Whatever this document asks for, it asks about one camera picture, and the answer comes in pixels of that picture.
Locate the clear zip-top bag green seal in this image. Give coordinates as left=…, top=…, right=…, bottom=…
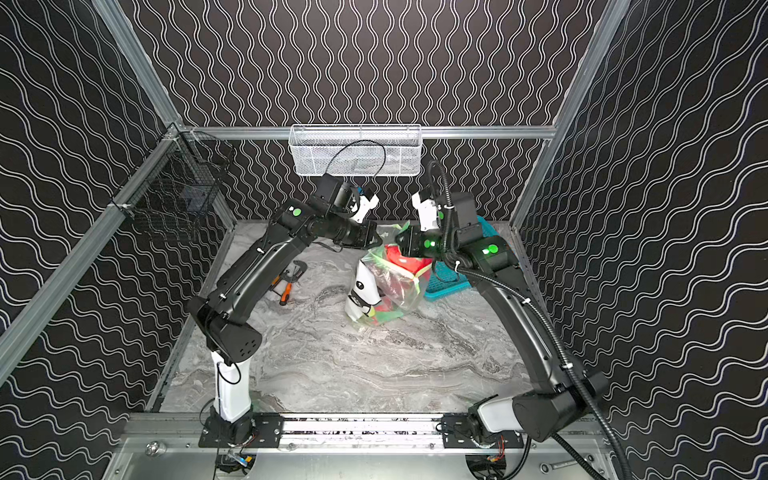
left=344, top=223, right=432, bottom=326

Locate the red dragon fruit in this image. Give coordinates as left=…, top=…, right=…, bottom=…
left=370, top=246, right=429, bottom=322

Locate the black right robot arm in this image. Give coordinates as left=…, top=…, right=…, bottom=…
left=395, top=190, right=608, bottom=441

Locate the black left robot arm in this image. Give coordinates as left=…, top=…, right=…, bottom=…
left=187, top=174, right=383, bottom=448

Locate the teal plastic perforated basket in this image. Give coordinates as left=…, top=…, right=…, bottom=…
left=425, top=216, right=497, bottom=302

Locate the grey metal clamp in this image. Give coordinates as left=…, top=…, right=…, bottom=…
left=271, top=260, right=308, bottom=290

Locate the silver wrench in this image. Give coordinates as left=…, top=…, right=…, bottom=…
left=539, top=460, right=578, bottom=475

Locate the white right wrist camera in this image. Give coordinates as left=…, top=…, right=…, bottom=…
left=411, top=193, right=439, bottom=232

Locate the white wire mesh basket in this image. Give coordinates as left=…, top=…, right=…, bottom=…
left=288, top=124, right=423, bottom=177

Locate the orange handled screwdriver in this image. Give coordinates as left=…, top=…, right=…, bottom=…
left=270, top=274, right=294, bottom=306

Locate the black wire basket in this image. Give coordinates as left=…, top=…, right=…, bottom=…
left=117, top=124, right=235, bottom=244

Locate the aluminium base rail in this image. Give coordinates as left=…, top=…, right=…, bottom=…
left=197, top=412, right=601, bottom=451

